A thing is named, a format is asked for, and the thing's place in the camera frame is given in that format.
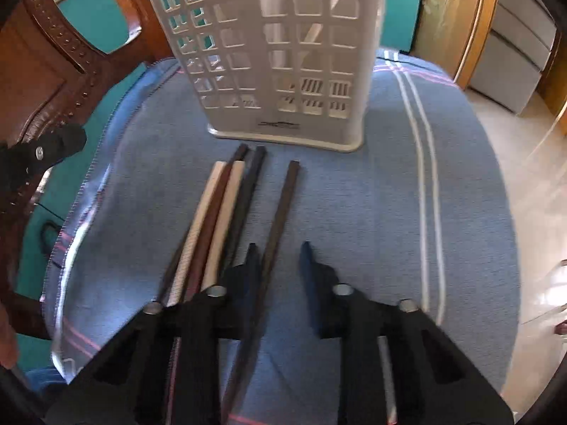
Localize white chopstick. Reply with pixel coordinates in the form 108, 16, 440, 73
201, 160, 246, 288
167, 161, 228, 308

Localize reddish brown chopstick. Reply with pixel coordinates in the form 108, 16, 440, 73
219, 160, 302, 423
166, 144, 249, 425

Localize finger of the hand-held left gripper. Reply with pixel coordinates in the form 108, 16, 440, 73
24, 123, 88, 173

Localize white plastic utensil holder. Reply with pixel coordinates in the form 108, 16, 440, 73
136, 0, 391, 153

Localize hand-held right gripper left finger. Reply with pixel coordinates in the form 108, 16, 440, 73
46, 243, 263, 425

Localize wooden framed door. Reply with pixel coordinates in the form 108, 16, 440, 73
412, 0, 503, 90

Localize carved wooden chair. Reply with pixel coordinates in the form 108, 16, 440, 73
0, 0, 175, 341

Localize grey drawer unit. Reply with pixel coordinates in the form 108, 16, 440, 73
467, 0, 560, 115

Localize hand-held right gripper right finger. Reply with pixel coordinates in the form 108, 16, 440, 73
299, 242, 515, 425

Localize blue striped cloth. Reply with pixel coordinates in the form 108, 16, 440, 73
40, 51, 521, 425

